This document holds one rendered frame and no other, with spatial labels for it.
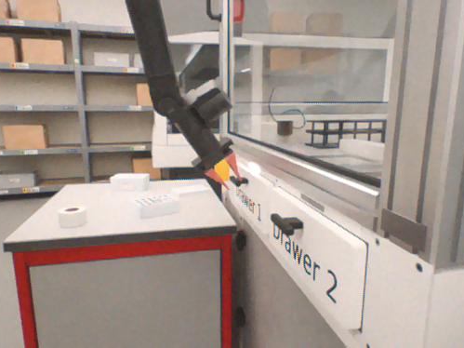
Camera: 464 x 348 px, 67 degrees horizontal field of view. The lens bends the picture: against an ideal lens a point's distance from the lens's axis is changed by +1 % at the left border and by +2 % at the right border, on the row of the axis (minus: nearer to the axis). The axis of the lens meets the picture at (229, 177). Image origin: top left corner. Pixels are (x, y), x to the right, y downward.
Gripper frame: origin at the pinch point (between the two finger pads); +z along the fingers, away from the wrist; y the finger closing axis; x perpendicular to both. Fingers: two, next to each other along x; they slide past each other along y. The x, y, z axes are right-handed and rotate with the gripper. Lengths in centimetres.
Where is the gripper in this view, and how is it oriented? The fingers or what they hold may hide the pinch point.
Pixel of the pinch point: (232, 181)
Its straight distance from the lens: 79.9
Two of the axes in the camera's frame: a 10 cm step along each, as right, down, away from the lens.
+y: 8.0, -6.0, 0.6
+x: -2.2, -2.0, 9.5
